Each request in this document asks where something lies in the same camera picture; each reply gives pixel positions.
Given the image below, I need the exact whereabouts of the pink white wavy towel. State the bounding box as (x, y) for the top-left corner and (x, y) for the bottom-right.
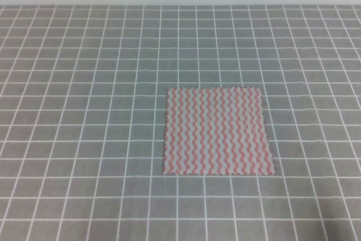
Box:
(162, 87), (275, 176)

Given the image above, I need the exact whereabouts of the grey grid tablecloth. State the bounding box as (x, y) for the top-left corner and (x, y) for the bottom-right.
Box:
(1, 5), (360, 240)

